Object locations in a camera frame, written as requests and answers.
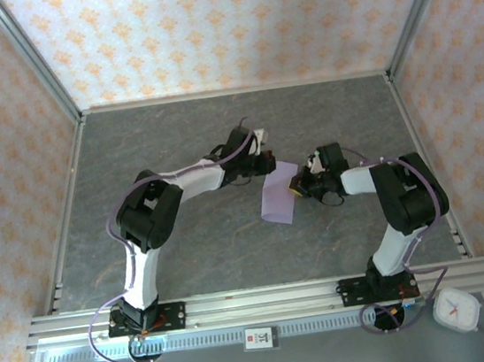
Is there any long aluminium base rail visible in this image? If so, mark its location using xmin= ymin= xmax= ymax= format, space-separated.
xmin=23 ymin=257 xmax=484 ymax=353

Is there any white label card red mark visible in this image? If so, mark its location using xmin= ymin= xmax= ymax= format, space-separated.
xmin=242 ymin=323 xmax=283 ymax=354

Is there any aluminium table edge rail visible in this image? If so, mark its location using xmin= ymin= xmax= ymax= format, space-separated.
xmin=19 ymin=114 xmax=111 ymax=316
xmin=383 ymin=64 xmax=476 ymax=267
xmin=78 ymin=66 xmax=393 ymax=119

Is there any light purple paper sheet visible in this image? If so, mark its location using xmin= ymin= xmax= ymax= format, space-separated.
xmin=253 ymin=158 xmax=307 ymax=228

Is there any white square analog clock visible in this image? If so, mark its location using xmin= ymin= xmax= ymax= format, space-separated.
xmin=429 ymin=284 xmax=484 ymax=337

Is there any aluminium frame post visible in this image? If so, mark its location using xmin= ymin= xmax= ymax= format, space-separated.
xmin=376 ymin=0 xmax=474 ymax=81
xmin=0 ymin=0 xmax=86 ymax=134

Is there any black round cable port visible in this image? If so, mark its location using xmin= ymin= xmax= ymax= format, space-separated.
xmin=126 ymin=332 xmax=166 ymax=362
xmin=370 ymin=300 xmax=408 ymax=335

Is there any grey slotted cable duct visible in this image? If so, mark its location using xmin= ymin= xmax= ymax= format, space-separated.
xmin=39 ymin=305 xmax=380 ymax=362

